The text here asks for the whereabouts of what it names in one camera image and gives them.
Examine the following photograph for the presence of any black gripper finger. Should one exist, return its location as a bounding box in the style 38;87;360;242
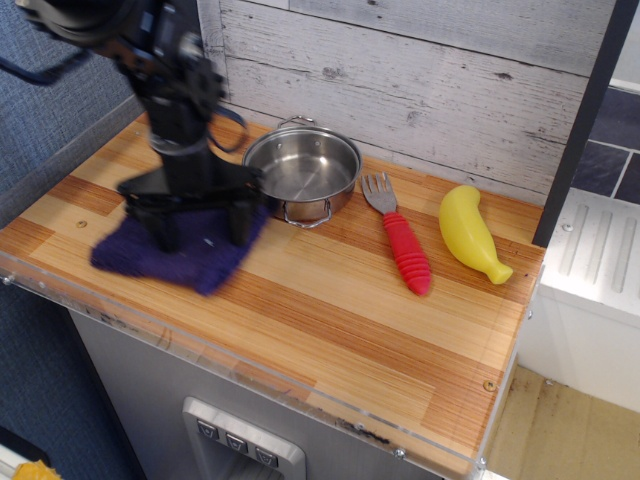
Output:
130;207;179;253
227;200;253;246

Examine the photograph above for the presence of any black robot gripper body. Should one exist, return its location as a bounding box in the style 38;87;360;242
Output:
117;146;261;214

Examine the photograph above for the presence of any dark blue terry cloth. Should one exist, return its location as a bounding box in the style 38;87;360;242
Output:
90;206;270;296

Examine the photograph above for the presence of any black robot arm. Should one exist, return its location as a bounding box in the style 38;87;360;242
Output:
1;1;260;251

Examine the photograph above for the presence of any stainless steel pot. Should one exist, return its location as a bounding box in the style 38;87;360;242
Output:
242;115;363;229

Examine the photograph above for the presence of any clear acrylic table guard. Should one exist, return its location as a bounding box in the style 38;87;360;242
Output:
1;254;488;479

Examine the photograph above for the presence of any yellow plastic banana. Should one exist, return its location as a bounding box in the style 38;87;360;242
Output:
439;185;513;285

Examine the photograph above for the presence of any silver dispenser button panel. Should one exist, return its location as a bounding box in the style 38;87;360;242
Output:
182;396;307;479

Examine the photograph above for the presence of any yellow black object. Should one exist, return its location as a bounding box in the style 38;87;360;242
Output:
11;461;62;480

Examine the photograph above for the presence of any white ribbed appliance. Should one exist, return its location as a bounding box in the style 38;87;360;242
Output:
518;189;639;410

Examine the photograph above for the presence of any red handled toy fork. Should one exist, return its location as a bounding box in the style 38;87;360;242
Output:
361;172;431;296

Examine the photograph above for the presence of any dark right frame post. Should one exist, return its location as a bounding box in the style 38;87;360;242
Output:
532;0;639;247

